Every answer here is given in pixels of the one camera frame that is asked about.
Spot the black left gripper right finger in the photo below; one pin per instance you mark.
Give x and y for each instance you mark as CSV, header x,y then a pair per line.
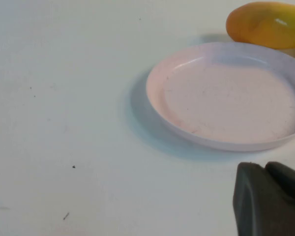
x,y
290,182

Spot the pink round plate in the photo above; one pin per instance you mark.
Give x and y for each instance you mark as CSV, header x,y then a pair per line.
x,y
223,105

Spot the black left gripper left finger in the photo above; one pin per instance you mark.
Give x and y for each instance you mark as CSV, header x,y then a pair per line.
x,y
258,204

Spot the orange-tinted yellow mango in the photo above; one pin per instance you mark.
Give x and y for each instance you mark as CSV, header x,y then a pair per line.
x,y
260,27

